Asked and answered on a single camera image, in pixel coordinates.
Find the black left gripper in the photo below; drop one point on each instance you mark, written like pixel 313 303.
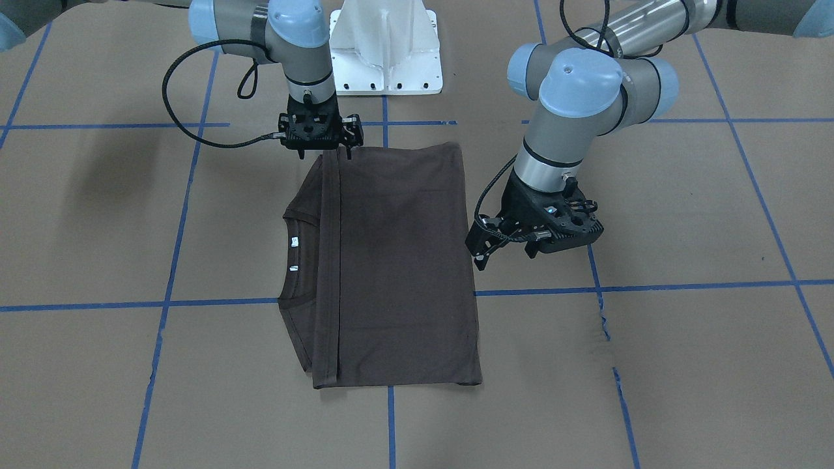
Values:
pixel 515 207

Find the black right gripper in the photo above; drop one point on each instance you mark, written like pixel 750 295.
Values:
pixel 352 133

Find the dark brown t-shirt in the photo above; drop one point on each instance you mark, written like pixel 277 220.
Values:
pixel 379 288

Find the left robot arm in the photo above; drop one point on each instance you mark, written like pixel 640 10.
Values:
pixel 598 80

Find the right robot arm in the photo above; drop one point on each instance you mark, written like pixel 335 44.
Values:
pixel 293 34

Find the white camera pillar base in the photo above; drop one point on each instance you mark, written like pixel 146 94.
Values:
pixel 385 48

